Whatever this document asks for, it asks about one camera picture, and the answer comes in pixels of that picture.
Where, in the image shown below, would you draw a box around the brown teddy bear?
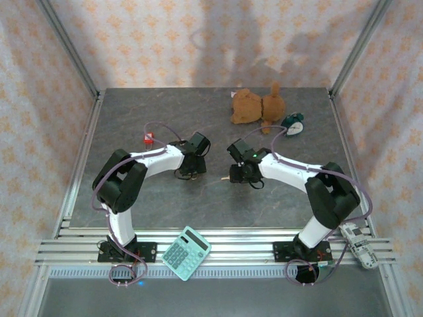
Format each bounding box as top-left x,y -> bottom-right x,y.
230,82 -> 287,135

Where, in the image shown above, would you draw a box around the teal alarm clock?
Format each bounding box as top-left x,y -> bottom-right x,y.
280,112 -> 305,137

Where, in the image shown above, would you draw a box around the aluminium mounting rails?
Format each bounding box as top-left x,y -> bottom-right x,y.
34,227 -> 396,267

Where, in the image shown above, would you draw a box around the teal calculator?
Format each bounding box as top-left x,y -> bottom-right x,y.
161,225 -> 212,282

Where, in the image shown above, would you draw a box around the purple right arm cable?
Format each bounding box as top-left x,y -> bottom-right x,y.
243,127 -> 375,287

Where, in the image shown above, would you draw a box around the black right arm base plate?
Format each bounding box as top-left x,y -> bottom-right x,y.
272,240 -> 331,264

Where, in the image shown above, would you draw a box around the grey slotted cable duct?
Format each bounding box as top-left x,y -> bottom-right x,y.
48,266 -> 384,279

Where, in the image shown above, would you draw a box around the aluminium side rail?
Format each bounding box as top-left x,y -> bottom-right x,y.
328,95 -> 377,238
52,92 -> 106,238

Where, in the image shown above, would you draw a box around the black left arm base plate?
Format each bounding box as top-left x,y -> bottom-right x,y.
96,240 -> 157,264

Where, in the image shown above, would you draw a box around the aluminium frame post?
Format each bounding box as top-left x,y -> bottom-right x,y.
328,0 -> 393,100
35,0 -> 102,100

